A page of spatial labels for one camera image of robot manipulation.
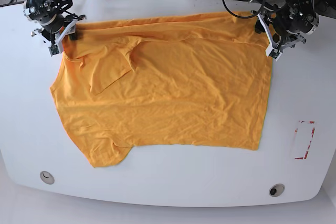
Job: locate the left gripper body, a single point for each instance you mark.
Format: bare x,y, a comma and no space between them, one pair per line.
282,31

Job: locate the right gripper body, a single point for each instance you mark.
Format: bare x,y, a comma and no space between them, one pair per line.
57,29

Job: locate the orange t-shirt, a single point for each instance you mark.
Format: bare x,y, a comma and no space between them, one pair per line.
200,80

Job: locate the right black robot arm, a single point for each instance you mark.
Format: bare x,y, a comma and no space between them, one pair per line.
42,11

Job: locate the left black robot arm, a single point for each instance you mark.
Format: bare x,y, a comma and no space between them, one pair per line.
290,6

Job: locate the red tape rectangle marking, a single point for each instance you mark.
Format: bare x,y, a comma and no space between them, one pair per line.
303,137

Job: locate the left table grommet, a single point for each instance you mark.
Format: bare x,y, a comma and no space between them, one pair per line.
47,177

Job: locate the table grommet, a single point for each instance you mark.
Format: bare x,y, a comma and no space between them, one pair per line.
276,190
47,177

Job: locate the right table grommet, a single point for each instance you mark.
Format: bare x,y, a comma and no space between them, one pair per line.
276,190

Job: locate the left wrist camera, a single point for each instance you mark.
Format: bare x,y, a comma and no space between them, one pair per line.
273,53

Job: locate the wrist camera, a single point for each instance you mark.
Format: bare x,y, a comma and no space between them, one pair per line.
273,53
55,49

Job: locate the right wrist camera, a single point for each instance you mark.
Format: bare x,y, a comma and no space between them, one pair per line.
55,49

